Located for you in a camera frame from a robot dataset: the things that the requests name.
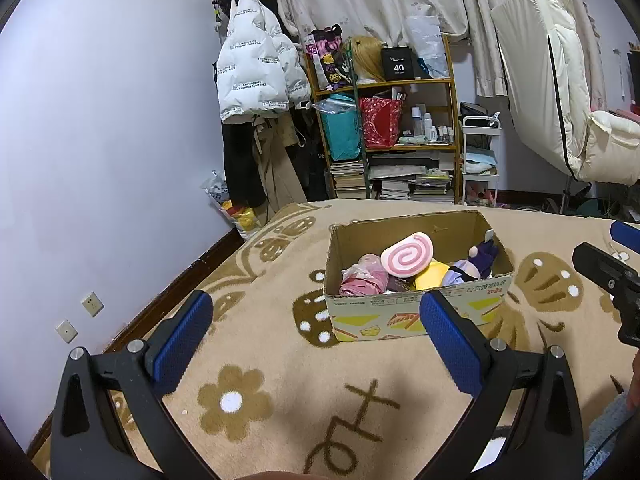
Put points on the yellow plush toy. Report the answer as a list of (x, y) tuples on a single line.
[(432, 275)]

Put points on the pink plush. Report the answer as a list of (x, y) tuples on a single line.
[(365, 275)]

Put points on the beige trousers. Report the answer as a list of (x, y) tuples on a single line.
[(280, 170)]

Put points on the pink swirl plush cushion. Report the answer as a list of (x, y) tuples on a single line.
[(405, 257)]

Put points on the blonde wig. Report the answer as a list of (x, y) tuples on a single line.
[(367, 57)]

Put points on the red gift bag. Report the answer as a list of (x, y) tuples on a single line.
[(380, 122)]

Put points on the row of cosmetic bottles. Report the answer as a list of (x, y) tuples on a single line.
[(435, 130)]

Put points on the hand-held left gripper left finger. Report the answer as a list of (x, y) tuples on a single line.
[(182, 340)]

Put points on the pink and black bag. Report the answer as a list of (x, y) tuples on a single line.
[(327, 57)]

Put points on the printed cardboard box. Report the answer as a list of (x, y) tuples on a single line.
[(370, 310)]

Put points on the beige patterned rug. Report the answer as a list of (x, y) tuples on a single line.
[(280, 360)]

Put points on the black trousers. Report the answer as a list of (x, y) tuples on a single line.
[(240, 160)]

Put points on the black gift box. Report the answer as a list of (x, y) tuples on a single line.
[(398, 62)]

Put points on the stack of books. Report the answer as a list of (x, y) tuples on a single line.
[(400, 185)]

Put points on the purple plush doll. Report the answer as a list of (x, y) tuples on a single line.
[(475, 265)]

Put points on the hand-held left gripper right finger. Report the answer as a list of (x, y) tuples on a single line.
[(450, 340)]

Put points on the white trolley cart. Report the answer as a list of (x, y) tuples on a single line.
[(480, 160)]

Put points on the white wall socket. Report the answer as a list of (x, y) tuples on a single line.
[(66, 331), (92, 303)]

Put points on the clear plastic bag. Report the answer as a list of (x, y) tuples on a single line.
[(425, 42)]

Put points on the white padded chair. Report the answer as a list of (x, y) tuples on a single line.
[(550, 85)]

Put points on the yellow frame storage shelf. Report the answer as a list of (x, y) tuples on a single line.
[(453, 110)]

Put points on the teal shopping bag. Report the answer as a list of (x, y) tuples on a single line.
[(340, 135)]

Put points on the white puffer jacket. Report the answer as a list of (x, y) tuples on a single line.
[(255, 60)]

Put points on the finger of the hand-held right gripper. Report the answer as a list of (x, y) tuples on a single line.
[(627, 236)]

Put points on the plastic bag of toys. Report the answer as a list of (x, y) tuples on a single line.
[(227, 205)]

